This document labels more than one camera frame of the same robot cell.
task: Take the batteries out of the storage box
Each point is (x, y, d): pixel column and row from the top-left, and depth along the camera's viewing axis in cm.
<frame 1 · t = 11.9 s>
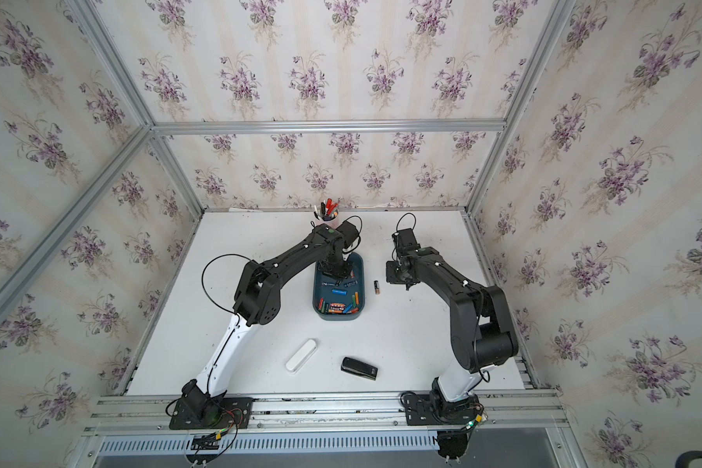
left hand: (345, 280, 98), fingers closed
right hand: (398, 275, 93), fingers open
teal plastic storage box: (334, 299, 96), on the table
white rectangular case: (306, 352, 82), point 3 cm above the table
black stapler: (354, 367, 80), point 3 cm above the table
pens in cup: (328, 211, 109), point 10 cm above the table
black orange battery: (376, 287, 99), on the table

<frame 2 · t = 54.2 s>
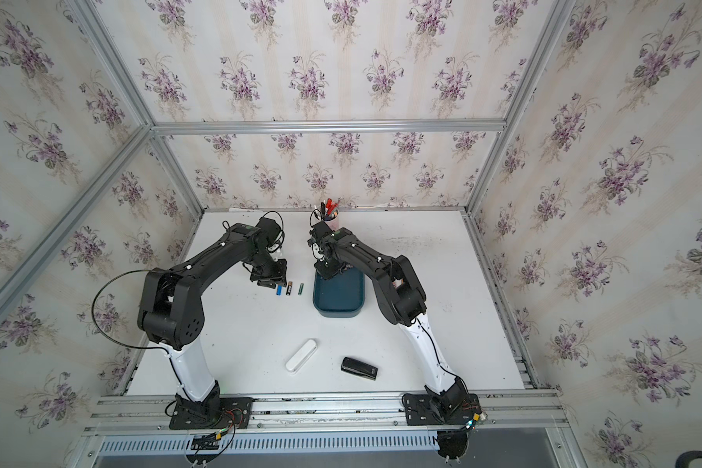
left hand: (284, 284, 90), fingers open
right hand: (331, 272, 100), fingers open
blue battery: (279, 290, 97), on the table
black gold battery: (290, 287, 98), on the table
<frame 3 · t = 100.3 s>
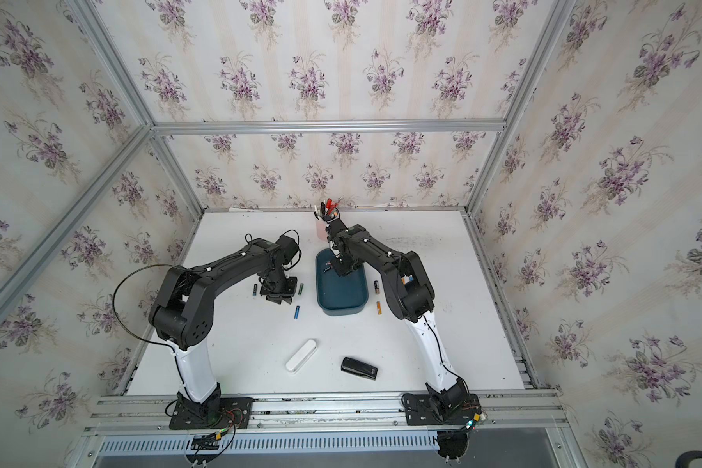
left hand: (290, 302, 91), fingers open
right hand: (348, 269, 102), fingers closed
yellow orange battery: (379, 309, 95), on the table
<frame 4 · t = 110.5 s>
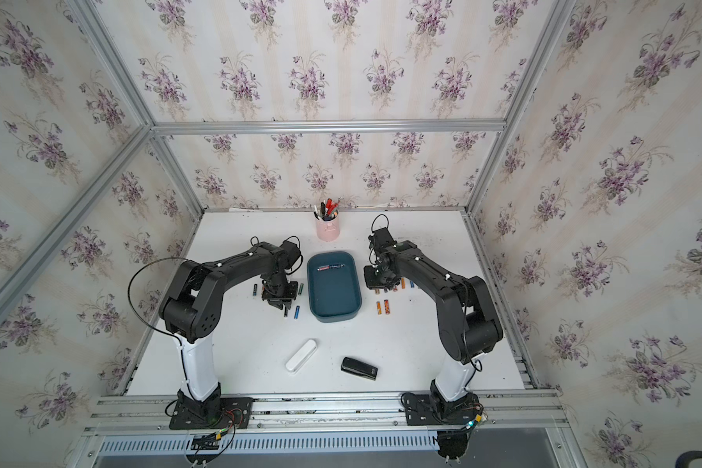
left hand: (291, 307, 93), fingers open
right hand: (374, 283, 92), fingers open
red yellow Huahong battery: (386, 306, 95), on the table
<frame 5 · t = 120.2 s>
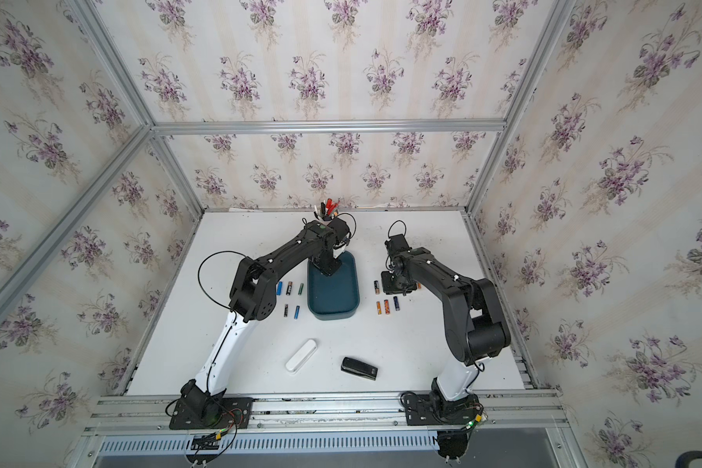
left hand: (328, 271, 102), fingers open
right hand: (394, 288, 93), fingers open
dark blue battery: (396, 303, 95), on the table
